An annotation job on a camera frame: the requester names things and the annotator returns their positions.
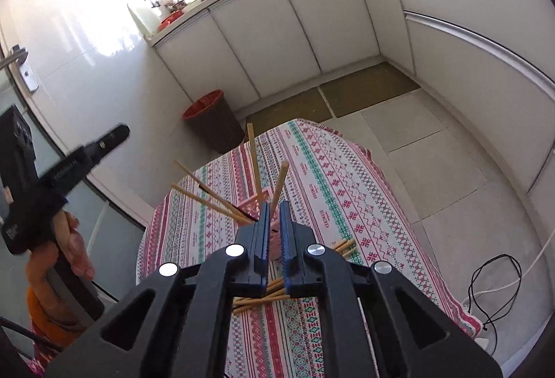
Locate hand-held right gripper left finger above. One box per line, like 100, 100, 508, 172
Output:
45, 200, 274, 378

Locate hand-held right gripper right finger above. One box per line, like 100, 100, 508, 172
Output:
280, 200, 504, 378

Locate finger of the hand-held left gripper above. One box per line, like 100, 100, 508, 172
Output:
82, 124, 131, 176

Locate pink perforated utensil holder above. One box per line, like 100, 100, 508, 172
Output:
240, 196, 284, 262

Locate slender wooden chopstick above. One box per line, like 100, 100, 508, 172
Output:
246, 122, 265, 205
271, 161, 290, 209
173, 160, 249, 221
171, 185, 256, 226

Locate bunch of wooden chopsticks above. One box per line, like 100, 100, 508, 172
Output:
232, 238, 356, 314

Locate person's left forearm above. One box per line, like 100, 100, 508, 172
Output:
24, 247, 87, 344

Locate frosted glass door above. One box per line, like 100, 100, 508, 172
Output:
0, 44, 150, 301

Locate striped patterned tablecloth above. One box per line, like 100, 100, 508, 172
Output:
135, 119, 482, 378

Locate dark bin with red liner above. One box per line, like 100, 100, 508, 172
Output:
182, 89, 246, 155

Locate white cutting board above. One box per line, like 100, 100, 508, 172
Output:
128, 2, 159, 40

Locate olive floor mat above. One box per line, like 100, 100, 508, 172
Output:
245, 87, 332, 138
318, 61, 421, 118

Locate red bowl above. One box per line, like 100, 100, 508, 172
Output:
158, 9, 185, 32

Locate white power strip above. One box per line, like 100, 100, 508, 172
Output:
460, 297, 495, 355

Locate white kitchen base cabinets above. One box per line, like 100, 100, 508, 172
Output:
147, 0, 555, 231

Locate metal door handle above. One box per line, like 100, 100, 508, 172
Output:
0, 47, 40, 93

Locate black cable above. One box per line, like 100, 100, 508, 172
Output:
470, 254, 523, 331

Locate white cable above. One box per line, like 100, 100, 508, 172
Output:
460, 239, 555, 305

